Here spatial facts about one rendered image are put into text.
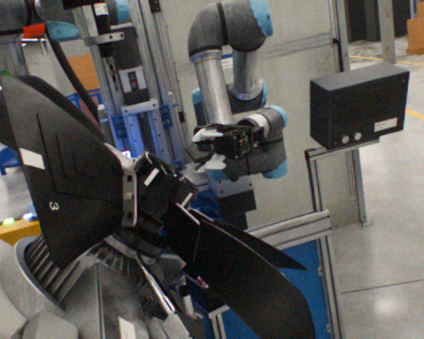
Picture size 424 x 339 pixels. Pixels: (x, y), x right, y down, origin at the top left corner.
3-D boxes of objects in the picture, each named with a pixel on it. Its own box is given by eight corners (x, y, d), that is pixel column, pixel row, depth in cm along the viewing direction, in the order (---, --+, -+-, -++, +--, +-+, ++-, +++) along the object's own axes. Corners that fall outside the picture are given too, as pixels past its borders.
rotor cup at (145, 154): (168, 268, 74) (216, 204, 74) (92, 221, 69) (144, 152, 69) (155, 236, 88) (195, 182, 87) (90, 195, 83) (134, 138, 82)
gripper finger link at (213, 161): (212, 173, 102) (232, 150, 107) (191, 169, 105) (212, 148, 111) (215, 184, 103) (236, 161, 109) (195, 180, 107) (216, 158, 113)
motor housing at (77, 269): (135, 372, 72) (185, 304, 71) (-1, 305, 64) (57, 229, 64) (123, 300, 93) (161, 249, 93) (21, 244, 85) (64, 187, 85)
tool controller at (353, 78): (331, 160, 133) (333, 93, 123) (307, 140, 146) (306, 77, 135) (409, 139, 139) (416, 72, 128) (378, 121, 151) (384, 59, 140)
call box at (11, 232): (-3, 275, 114) (-16, 236, 111) (4, 259, 124) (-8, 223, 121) (64, 256, 117) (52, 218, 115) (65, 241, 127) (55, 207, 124)
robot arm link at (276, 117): (291, 131, 128) (287, 102, 126) (272, 143, 120) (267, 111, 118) (267, 132, 133) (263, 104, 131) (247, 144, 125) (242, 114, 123)
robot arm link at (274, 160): (248, 176, 133) (241, 140, 130) (286, 169, 133) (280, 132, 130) (252, 184, 126) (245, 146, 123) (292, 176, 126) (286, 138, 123)
